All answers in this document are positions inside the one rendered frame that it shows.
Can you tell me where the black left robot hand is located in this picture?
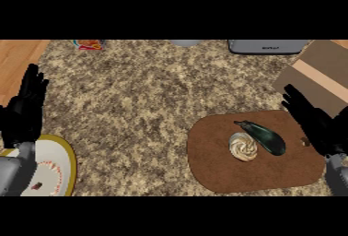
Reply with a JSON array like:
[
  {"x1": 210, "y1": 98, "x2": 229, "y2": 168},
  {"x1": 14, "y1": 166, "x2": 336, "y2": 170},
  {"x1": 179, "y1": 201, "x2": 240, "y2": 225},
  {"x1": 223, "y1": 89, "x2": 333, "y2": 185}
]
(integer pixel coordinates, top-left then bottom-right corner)
[{"x1": 0, "y1": 63, "x2": 49, "y2": 149}]

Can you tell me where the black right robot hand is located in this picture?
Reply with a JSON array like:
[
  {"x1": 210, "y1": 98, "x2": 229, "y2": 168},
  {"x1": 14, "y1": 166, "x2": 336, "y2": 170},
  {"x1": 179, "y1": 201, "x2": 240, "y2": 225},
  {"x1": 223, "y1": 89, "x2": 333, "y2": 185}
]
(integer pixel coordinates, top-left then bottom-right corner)
[{"x1": 279, "y1": 83, "x2": 348, "y2": 159}]

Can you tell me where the dark green eggplant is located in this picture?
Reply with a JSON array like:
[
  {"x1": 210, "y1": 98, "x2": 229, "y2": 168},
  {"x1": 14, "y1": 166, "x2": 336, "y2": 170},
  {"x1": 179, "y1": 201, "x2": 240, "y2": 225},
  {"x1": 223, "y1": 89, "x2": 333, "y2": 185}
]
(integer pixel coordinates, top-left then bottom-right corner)
[{"x1": 232, "y1": 120, "x2": 287, "y2": 157}]

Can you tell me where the brown cardboard box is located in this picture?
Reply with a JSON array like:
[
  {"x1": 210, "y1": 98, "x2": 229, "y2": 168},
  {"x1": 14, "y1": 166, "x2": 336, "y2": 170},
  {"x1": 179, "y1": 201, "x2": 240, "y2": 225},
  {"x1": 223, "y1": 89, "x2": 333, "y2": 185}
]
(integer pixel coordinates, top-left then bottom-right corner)
[{"x1": 271, "y1": 40, "x2": 348, "y2": 118}]

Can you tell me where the brown wooden cutting board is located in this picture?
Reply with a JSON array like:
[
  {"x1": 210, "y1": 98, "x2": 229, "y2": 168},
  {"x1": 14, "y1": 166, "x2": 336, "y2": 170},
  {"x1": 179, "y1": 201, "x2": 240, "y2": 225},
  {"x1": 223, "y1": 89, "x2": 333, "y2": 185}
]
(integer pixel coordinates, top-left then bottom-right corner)
[{"x1": 185, "y1": 109, "x2": 327, "y2": 195}]

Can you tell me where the cream swirled cupcake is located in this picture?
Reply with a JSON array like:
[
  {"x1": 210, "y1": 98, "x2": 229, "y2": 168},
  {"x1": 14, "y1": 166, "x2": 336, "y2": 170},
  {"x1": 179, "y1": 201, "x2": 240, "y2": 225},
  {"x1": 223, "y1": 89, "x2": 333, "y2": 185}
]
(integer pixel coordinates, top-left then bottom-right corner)
[{"x1": 226, "y1": 131, "x2": 259, "y2": 162}]

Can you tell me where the white plate with yellow rim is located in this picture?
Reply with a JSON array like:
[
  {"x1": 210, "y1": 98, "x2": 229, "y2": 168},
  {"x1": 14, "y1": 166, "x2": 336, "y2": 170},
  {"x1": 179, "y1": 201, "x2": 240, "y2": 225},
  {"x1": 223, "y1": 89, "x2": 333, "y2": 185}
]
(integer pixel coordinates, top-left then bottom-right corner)
[{"x1": 0, "y1": 134, "x2": 77, "y2": 197}]

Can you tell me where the red and orange packet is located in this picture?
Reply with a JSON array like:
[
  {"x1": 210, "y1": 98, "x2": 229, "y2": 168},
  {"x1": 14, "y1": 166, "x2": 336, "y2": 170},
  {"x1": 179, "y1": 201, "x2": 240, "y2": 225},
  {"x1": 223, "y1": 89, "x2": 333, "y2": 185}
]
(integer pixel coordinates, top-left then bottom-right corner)
[{"x1": 73, "y1": 40, "x2": 105, "y2": 51}]

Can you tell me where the grey round object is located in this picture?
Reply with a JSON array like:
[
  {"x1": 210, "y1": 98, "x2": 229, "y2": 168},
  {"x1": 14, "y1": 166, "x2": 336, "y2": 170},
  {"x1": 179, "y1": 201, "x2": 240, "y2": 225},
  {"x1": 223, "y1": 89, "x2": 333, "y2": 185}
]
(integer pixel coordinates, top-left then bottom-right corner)
[{"x1": 167, "y1": 40, "x2": 204, "y2": 48}]

